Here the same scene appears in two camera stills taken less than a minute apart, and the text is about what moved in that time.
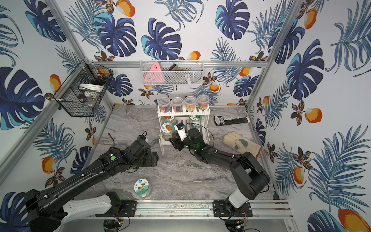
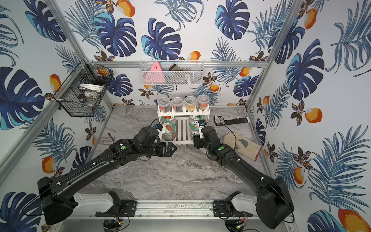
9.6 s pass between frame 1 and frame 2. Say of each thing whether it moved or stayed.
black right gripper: moved
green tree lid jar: stayed
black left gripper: moved
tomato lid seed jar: stayed
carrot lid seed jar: moved
